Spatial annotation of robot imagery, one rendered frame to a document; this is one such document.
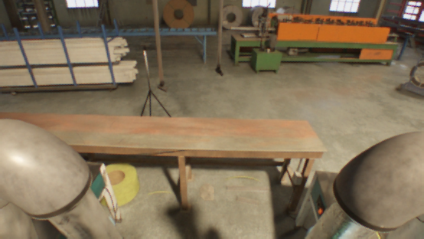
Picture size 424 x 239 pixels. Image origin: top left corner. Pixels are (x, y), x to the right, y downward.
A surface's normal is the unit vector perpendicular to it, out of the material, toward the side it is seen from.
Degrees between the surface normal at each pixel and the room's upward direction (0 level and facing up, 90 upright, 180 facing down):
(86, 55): 90
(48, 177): 65
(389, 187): 59
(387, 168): 52
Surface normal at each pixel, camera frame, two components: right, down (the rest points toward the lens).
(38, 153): 0.72, -0.48
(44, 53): 0.11, 0.49
